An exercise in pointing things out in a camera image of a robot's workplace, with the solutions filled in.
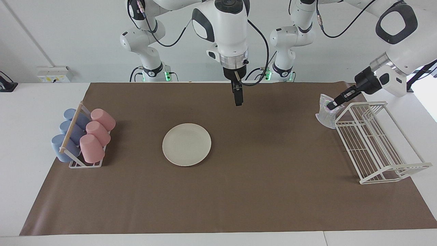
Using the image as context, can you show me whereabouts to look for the pink plastic cup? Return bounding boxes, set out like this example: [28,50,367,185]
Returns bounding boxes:
[80,134,105,164]
[90,108,116,132]
[85,121,111,147]

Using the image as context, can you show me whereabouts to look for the black left base cable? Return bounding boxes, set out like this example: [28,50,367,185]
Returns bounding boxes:
[245,51,273,82]

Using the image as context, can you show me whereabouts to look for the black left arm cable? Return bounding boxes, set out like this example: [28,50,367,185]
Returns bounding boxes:
[316,0,381,39]

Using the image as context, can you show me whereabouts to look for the white wire dish rack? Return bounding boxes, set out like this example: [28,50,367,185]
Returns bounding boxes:
[333,101,433,185]

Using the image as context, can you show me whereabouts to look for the black desk clamp mount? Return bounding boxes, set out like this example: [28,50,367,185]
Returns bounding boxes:
[0,71,18,92]

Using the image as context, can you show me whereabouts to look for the brown table mat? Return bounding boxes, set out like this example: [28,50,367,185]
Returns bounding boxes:
[19,81,437,236]

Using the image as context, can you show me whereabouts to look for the white cup holder rack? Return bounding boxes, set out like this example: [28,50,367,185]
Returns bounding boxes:
[59,101,107,168]

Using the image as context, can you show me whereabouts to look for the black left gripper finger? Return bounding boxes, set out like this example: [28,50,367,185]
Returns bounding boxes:
[327,85,357,107]
[333,89,361,110]

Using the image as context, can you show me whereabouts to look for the white wall socket box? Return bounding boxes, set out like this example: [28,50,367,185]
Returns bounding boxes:
[37,66,74,83]

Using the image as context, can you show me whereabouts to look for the cream round plate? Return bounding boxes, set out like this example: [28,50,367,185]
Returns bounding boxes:
[162,123,212,167]

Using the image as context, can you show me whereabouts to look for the blue plastic cup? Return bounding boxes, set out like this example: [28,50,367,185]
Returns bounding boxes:
[64,108,91,129]
[51,134,82,163]
[59,120,86,144]

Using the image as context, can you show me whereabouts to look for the silver mesh sponge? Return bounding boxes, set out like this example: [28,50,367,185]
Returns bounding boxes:
[315,94,345,129]

